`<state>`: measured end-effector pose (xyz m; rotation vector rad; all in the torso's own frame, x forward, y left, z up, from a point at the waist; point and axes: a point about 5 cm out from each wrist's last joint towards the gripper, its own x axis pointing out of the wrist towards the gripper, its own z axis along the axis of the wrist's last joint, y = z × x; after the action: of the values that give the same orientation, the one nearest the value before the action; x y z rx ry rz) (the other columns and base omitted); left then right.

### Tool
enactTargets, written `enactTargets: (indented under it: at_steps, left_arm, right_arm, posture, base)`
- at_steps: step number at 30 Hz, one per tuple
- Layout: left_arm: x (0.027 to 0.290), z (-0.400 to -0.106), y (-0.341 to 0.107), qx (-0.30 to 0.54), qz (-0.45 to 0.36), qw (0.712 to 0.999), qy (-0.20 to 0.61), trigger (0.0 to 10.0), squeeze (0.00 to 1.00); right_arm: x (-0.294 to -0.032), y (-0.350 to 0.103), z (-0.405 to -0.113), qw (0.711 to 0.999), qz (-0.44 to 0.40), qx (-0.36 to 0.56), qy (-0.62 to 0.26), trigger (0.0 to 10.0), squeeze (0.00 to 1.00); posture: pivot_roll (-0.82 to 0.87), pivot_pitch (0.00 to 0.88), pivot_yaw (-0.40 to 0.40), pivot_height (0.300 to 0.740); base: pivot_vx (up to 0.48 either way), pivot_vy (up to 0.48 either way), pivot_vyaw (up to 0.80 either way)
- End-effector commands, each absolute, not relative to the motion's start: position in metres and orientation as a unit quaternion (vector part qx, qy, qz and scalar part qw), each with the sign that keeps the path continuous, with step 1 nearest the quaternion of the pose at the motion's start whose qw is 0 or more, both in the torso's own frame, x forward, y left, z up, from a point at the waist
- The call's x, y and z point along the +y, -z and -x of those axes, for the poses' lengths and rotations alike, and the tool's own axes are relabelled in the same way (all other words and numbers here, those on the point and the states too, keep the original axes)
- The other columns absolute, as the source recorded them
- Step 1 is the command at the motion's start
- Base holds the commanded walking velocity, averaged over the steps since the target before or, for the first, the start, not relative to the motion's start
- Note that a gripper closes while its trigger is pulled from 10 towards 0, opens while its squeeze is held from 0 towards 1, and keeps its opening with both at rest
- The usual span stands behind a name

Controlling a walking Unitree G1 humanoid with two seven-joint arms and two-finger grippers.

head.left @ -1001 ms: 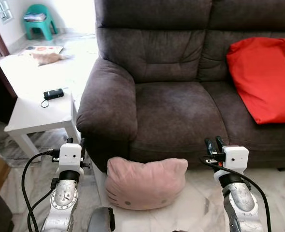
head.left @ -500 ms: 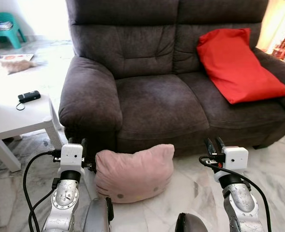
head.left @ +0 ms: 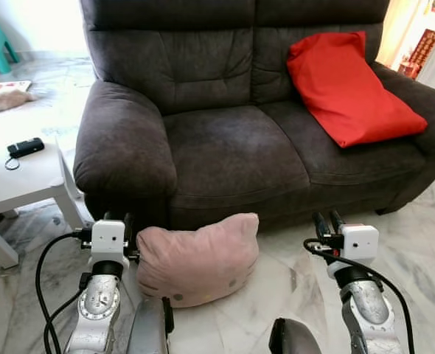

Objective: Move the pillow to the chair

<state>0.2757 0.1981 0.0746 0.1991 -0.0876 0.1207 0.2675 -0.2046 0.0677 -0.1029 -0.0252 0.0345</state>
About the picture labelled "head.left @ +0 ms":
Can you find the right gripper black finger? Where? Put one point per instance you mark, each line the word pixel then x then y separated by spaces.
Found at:
pixel 320 223
pixel 336 220

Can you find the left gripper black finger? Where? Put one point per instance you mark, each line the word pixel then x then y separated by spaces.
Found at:
pixel 128 219
pixel 107 217

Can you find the pink plush cat-face pillow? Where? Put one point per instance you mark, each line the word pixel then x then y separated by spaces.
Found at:
pixel 195 262

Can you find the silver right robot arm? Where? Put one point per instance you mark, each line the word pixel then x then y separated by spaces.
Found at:
pixel 369 310

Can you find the red rectangular pillow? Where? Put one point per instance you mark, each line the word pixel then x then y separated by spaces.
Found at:
pixel 343 88

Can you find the robot left leg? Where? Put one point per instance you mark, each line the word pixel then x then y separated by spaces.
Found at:
pixel 147 332

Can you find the white low table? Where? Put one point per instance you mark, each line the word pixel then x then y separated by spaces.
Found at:
pixel 18 184

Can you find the dark grey fabric sofa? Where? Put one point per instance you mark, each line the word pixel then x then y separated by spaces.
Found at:
pixel 225 147

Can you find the beige furry cat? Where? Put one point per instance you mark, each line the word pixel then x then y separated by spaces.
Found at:
pixel 4 99

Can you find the flat white printed book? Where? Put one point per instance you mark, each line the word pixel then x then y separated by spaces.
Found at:
pixel 7 85

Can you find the red gold ornate cabinet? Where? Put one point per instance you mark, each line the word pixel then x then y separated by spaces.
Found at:
pixel 424 48

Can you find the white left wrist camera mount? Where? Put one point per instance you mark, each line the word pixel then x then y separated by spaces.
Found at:
pixel 107 236

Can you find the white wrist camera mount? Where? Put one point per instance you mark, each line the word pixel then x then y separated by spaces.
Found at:
pixel 107 236
pixel 361 241

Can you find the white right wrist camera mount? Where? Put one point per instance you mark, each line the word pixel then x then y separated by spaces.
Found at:
pixel 361 241

